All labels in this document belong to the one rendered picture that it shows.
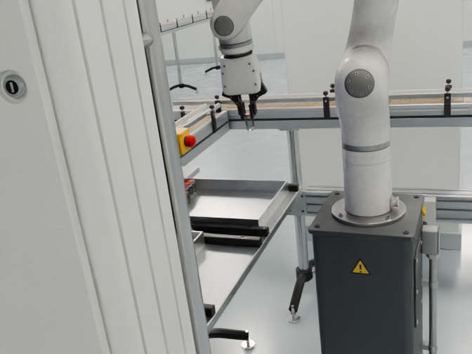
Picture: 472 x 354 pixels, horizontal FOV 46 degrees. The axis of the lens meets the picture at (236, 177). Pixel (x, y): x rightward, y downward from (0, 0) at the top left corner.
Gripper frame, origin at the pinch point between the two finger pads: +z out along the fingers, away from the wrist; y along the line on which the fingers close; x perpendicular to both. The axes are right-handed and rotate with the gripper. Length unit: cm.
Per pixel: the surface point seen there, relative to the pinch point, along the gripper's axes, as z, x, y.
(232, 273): 22.3, -41.7, 4.8
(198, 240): 20.3, -32.1, -6.3
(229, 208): 25.0, -8.5, -7.0
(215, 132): 32, 66, -38
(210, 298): 21, -52, 3
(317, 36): 14, 144, -7
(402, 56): 27, 141, 33
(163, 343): -9, -95, 20
